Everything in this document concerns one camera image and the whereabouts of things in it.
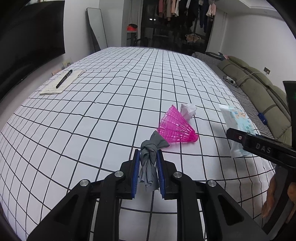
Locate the white charging cable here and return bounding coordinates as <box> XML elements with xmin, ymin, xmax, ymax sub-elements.
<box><xmin>235</xmin><ymin>70</ymin><xmax>262</xmax><ymax>86</ymax></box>

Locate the blue box on sofa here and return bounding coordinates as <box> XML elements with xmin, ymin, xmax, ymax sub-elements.
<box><xmin>257</xmin><ymin>113</ymin><xmax>267</xmax><ymax>125</ymax></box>

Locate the black television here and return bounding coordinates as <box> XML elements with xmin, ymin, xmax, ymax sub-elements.
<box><xmin>1</xmin><ymin>1</ymin><xmax>65</xmax><ymax>98</ymax></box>

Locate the white checkered tablecloth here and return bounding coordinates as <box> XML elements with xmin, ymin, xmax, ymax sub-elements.
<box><xmin>1</xmin><ymin>47</ymin><xmax>273</xmax><ymax>240</ymax></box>

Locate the wall socket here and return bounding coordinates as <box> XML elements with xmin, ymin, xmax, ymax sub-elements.
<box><xmin>264</xmin><ymin>67</ymin><xmax>270</xmax><ymax>74</ymax></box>

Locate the hanging clothes rack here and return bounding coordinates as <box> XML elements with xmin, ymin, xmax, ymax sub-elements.
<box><xmin>140</xmin><ymin>1</ymin><xmax>217</xmax><ymax>41</ymax></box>

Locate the pink plastic shuttlecock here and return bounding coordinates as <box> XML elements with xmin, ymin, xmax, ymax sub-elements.
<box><xmin>157</xmin><ymin>105</ymin><xmax>199</xmax><ymax>143</ymax></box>

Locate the black pen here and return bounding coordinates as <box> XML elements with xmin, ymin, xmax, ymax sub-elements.
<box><xmin>56</xmin><ymin>70</ymin><xmax>73</xmax><ymax>89</ymax></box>

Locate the green sofa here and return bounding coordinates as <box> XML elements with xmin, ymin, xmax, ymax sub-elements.
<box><xmin>218</xmin><ymin>56</ymin><xmax>292</xmax><ymax>146</ymax></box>

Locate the light blue wipes packet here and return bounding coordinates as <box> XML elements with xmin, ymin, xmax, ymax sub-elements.
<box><xmin>219</xmin><ymin>104</ymin><xmax>256</xmax><ymax>158</ymax></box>

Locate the leaning mirror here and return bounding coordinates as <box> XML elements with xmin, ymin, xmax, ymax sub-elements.
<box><xmin>86</xmin><ymin>8</ymin><xmax>108</xmax><ymax>52</ymax></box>

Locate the right hand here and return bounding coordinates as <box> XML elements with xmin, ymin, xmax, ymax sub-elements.
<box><xmin>261</xmin><ymin>166</ymin><xmax>295</xmax><ymax>223</ymax></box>

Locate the white crumpled tissue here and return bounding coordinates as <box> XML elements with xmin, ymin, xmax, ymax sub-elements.
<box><xmin>180</xmin><ymin>104</ymin><xmax>197</xmax><ymax>121</ymax></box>

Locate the grey cloth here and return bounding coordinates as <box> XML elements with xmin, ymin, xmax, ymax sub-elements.
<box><xmin>139</xmin><ymin>131</ymin><xmax>170</xmax><ymax>192</ymax></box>

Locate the white notepad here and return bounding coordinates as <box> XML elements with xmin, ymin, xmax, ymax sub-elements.
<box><xmin>40</xmin><ymin>70</ymin><xmax>85</xmax><ymax>95</ymax></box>

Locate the red item on shelf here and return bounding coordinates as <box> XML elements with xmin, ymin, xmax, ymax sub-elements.
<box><xmin>127</xmin><ymin>24</ymin><xmax>137</xmax><ymax>32</ymax></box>

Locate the houndstooth sofa cover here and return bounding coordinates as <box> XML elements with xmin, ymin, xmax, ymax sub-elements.
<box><xmin>192</xmin><ymin>52</ymin><xmax>274</xmax><ymax>138</ymax></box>

